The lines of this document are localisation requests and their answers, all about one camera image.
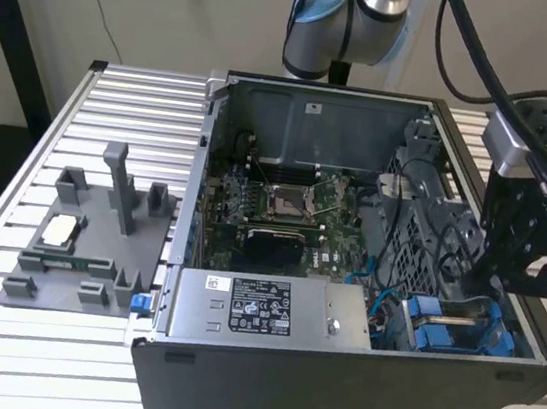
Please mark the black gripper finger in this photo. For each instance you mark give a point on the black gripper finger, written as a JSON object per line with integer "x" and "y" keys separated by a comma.
{"x": 540, "y": 287}
{"x": 505, "y": 245}

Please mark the hard disk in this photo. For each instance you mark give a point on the hard disk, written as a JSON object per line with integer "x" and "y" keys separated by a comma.
{"x": 458, "y": 330}

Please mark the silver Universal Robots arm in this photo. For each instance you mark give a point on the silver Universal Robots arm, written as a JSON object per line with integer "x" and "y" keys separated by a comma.
{"x": 326, "y": 35}

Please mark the disk bay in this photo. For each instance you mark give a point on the disk bay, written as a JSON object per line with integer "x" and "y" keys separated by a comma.
{"x": 411, "y": 328}

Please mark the RAM slot row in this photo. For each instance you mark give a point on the RAM slot row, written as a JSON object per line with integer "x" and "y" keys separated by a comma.
{"x": 283, "y": 168}

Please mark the grey metal drive cage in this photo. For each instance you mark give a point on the grey metal drive cage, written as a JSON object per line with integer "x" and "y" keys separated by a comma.
{"x": 416, "y": 233}

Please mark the green motherboard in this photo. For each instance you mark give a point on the green motherboard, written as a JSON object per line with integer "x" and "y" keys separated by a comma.
{"x": 332, "y": 252}

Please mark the CPU socket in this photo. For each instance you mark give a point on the CPU socket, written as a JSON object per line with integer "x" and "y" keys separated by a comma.
{"x": 285, "y": 201}

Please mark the black graphics card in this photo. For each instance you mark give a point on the black graphics card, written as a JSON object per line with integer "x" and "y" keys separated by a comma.
{"x": 273, "y": 245}

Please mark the black open PC case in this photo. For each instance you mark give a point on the black open PC case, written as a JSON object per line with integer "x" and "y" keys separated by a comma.
{"x": 328, "y": 398}

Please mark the silver power supply unit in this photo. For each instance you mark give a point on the silver power supply unit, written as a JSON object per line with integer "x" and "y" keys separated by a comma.
{"x": 269, "y": 310}

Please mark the blue case latch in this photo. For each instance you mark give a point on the blue case latch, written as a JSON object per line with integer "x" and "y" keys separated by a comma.
{"x": 139, "y": 304}

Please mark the grey parts rack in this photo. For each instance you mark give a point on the grey parts rack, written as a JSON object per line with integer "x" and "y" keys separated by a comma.
{"x": 94, "y": 261}

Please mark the green RAM stick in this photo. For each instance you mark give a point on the green RAM stick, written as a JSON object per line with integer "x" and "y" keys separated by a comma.
{"x": 71, "y": 264}

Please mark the silver CPU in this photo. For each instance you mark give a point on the silver CPU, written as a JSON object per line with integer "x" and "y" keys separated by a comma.
{"x": 62, "y": 232}

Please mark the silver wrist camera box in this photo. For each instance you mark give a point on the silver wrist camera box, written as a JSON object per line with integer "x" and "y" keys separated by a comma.
{"x": 513, "y": 145}

